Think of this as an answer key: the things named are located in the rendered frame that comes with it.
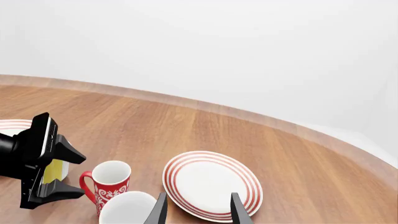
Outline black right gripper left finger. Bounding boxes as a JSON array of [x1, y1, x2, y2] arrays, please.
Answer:
[[143, 192, 168, 224]]

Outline yellow and white mug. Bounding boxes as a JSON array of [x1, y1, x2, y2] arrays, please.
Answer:
[[42, 158, 70, 185]]

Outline white plate with red rings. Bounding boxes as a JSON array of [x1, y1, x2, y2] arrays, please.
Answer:
[[0, 119, 34, 138], [162, 150, 264, 223]]

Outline plain white mug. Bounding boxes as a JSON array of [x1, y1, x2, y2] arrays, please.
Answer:
[[98, 190, 158, 224]]

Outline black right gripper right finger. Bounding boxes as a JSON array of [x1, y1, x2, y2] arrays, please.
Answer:
[[230, 192, 254, 224]]

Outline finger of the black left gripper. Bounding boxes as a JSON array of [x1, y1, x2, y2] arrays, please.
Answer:
[[37, 179, 86, 204], [53, 134, 87, 165]]

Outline red mug with white pattern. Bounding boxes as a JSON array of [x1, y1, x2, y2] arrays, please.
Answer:
[[79, 160, 132, 217]]

